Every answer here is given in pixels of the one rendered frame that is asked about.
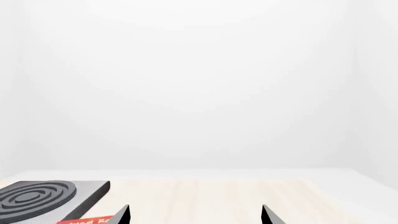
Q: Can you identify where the grey stove with black burner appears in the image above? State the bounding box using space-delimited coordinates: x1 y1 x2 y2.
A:
0 180 111 224

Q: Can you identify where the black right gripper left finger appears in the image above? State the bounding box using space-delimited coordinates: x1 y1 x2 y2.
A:
106 203 131 224

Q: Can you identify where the red box with white print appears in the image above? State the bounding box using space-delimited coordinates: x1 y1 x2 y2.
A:
56 215 116 224

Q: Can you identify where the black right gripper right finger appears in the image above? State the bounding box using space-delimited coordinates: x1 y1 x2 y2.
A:
261 204 287 224

